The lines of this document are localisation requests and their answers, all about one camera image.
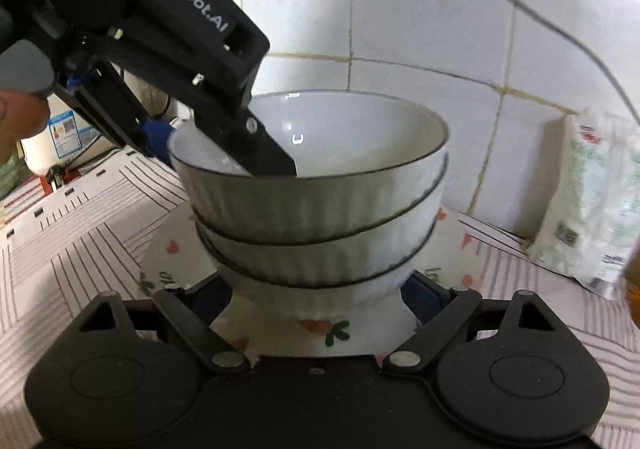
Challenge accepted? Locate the white rice cooker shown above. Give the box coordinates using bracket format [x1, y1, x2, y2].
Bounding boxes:
[20, 94, 108, 174]

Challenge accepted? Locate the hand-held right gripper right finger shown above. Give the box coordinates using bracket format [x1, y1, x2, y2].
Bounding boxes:
[381, 274, 556, 372]

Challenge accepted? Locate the white ribbed bowl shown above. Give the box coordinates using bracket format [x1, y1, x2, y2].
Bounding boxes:
[215, 224, 441, 320]
[192, 154, 449, 287]
[166, 90, 449, 246]

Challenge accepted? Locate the white seasoning packet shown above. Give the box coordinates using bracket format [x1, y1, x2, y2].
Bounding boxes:
[527, 106, 640, 302]

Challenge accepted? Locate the person's left hand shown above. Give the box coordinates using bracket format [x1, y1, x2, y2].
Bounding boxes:
[0, 89, 49, 166]

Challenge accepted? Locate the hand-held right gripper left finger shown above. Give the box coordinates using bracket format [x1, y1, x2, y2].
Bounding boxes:
[75, 274, 251, 372]

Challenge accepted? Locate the pink rabbit print plate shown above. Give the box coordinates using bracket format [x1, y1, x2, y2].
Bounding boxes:
[137, 206, 483, 360]

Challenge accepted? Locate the thin adapter cable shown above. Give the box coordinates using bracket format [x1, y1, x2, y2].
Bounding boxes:
[425, 0, 640, 122]

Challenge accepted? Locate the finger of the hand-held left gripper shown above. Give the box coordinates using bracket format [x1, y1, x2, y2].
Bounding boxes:
[192, 99, 299, 178]
[52, 66, 176, 162]

